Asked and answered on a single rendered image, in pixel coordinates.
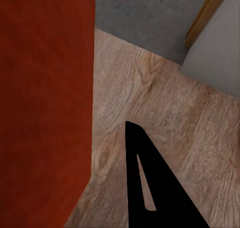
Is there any storage box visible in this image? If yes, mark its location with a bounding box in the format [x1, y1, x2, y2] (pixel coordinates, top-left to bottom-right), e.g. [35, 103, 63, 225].
[0, 0, 96, 228]

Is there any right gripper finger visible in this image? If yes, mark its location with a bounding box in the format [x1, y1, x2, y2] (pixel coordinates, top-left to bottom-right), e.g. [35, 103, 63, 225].
[125, 121, 210, 228]

